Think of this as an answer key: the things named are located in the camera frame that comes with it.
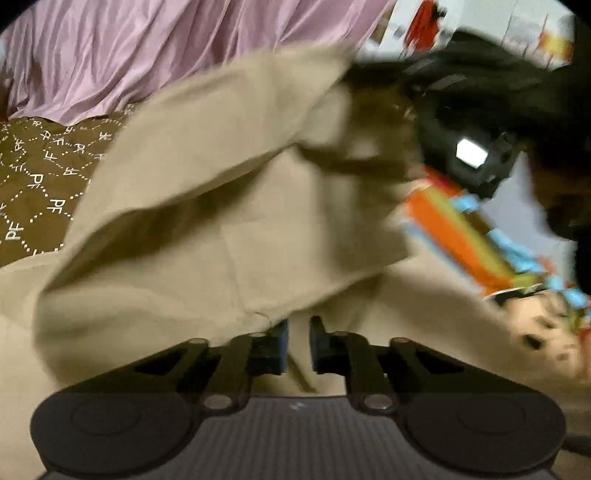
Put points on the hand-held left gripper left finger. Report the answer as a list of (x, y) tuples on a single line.
[(279, 348)]

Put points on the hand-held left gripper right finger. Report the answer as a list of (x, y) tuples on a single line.
[(317, 346)]

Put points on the beige zip jacket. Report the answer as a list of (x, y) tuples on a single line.
[(184, 184)]

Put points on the black mesh office chair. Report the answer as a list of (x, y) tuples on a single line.
[(461, 115)]

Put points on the colourful printed bed sheet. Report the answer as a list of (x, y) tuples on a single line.
[(37, 194)]

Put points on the pink satin blanket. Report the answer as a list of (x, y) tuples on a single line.
[(161, 50)]

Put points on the red hanging ornament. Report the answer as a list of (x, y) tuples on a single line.
[(425, 23)]

